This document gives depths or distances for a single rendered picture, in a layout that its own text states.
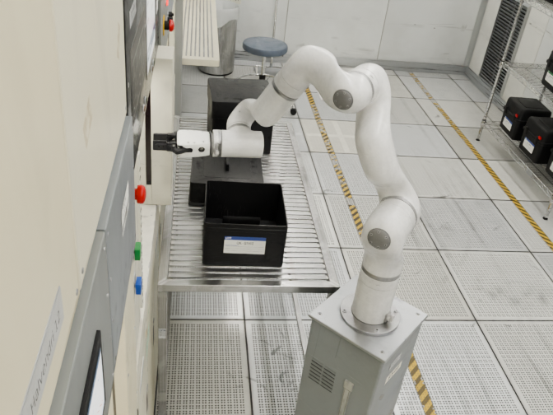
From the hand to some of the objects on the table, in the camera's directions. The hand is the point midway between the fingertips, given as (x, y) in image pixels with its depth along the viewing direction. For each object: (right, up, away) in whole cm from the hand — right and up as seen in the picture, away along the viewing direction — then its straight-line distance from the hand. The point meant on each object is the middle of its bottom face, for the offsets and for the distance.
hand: (160, 142), depth 179 cm
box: (+17, +12, +102) cm, 104 cm away
